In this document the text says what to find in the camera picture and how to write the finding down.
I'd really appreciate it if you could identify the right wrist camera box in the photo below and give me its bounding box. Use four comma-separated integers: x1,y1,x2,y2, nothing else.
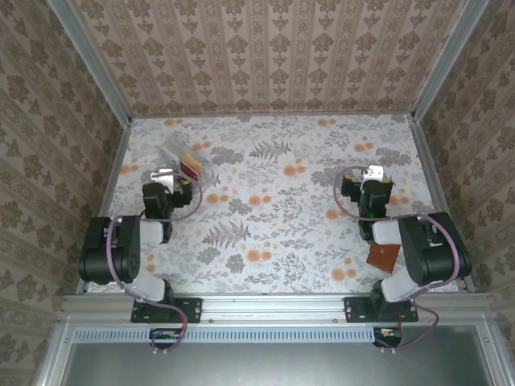
360,163,385,183

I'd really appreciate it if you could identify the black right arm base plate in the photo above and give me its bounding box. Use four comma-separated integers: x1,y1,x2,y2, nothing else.
344,296,420,325

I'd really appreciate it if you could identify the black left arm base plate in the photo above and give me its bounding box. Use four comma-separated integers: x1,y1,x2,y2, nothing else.
130,296,203,325

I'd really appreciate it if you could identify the slotted grey cable duct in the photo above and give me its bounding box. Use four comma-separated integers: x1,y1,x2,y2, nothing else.
73,326,404,343

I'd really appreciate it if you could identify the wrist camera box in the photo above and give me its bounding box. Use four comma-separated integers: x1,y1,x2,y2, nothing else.
360,163,385,183
150,168,177,193

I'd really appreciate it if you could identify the aluminium front rail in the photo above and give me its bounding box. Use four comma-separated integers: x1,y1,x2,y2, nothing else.
59,292,495,326

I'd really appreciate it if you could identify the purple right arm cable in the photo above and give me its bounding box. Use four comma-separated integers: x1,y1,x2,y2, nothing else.
333,165,462,355

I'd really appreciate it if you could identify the aluminium table side rail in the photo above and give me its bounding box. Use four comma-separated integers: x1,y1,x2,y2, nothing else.
75,118,134,294
410,114,476,293

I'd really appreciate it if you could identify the red card stack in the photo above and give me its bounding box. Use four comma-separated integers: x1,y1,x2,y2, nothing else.
179,160,201,181

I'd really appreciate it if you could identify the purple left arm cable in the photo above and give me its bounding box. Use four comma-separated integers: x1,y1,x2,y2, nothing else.
105,180,204,355

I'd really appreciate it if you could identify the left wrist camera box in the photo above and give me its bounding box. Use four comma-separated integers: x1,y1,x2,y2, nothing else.
150,168,177,193

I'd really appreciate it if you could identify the aluminium frame post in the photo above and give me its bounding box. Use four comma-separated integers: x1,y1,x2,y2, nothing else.
410,0,492,121
47,0,134,124

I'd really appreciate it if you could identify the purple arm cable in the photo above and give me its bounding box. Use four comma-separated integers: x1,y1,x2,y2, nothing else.
105,180,204,355
333,165,462,355

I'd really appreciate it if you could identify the grey metal panel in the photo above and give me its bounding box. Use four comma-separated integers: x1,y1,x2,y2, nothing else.
38,321,507,386

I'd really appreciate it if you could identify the clear acrylic card box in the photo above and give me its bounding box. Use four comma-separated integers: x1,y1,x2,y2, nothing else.
159,135,216,190

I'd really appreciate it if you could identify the brown leather card holder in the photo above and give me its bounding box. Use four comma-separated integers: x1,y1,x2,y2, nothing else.
366,243,402,277

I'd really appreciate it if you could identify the black cable connector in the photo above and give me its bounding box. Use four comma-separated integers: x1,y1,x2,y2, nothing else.
148,327,183,350
373,327,404,349

